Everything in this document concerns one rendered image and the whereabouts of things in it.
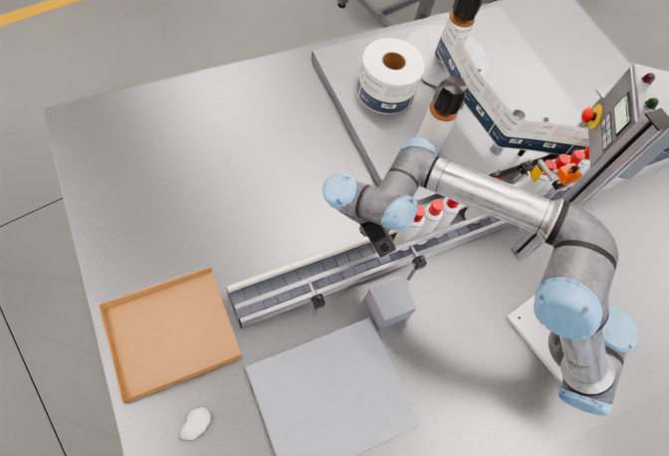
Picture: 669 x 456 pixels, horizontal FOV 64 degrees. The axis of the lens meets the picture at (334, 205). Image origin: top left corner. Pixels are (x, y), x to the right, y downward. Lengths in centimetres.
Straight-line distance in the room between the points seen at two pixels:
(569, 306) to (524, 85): 118
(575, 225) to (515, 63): 111
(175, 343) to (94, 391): 94
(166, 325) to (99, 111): 76
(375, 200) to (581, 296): 42
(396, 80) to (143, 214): 87
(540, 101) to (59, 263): 206
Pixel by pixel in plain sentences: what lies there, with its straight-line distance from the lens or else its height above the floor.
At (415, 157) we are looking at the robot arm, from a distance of 116.
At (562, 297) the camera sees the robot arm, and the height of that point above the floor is 141.
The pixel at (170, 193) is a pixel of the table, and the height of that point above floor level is 83.
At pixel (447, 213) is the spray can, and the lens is 148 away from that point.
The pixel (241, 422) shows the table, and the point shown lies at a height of 83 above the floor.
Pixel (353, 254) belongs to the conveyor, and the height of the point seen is 88.
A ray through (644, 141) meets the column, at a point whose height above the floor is 146.
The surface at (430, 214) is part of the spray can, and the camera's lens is 145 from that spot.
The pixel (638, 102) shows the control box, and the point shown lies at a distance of 130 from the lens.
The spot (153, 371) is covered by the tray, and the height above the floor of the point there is 83.
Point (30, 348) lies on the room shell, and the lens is 252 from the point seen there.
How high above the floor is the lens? 227
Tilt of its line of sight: 61 degrees down
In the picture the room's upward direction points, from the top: 13 degrees clockwise
